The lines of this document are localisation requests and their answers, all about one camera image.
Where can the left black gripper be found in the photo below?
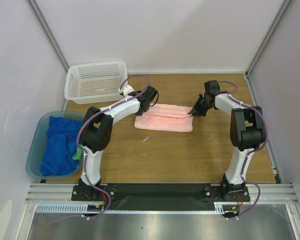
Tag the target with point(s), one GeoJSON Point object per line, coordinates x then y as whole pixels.
{"type": "Point", "coordinates": [138, 113]}

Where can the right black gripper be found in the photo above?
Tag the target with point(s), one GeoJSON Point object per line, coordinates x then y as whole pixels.
{"type": "Point", "coordinates": [198, 107]}

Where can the pink towel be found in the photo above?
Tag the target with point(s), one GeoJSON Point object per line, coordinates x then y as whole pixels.
{"type": "Point", "coordinates": [166, 117]}

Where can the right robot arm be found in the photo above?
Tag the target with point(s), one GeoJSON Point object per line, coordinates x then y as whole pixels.
{"type": "Point", "coordinates": [248, 135]}

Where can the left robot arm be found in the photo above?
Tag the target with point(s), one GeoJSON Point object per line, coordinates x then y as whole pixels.
{"type": "Point", "coordinates": [95, 135]}

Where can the white perforated plastic basket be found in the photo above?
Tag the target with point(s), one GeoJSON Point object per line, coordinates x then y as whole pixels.
{"type": "Point", "coordinates": [95, 82]}

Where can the green towel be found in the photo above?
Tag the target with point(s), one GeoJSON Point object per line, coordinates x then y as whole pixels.
{"type": "Point", "coordinates": [78, 154]}

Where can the blue towel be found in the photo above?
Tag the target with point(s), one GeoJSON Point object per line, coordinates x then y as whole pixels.
{"type": "Point", "coordinates": [58, 157]}

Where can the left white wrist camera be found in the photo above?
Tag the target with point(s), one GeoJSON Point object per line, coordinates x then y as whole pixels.
{"type": "Point", "coordinates": [125, 90]}

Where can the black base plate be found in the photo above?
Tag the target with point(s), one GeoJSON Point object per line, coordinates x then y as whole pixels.
{"type": "Point", "coordinates": [170, 196]}

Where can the slotted aluminium rail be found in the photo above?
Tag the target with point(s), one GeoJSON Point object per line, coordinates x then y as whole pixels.
{"type": "Point", "coordinates": [56, 198]}

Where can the right aluminium frame post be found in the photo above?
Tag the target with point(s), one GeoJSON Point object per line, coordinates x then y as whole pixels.
{"type": "Point", "coordinates": [271, 30]}

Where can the aluminium frame post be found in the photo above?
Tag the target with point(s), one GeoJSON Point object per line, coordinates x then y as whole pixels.
{"type": "Point", "coordinates": [40, 18]}
{"type": "Point", "coordinates": [271, 30]}

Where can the left aluminium frame post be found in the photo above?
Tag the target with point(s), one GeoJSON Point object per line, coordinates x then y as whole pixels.
{"type": "Point", "coordinates": [40, 18]}

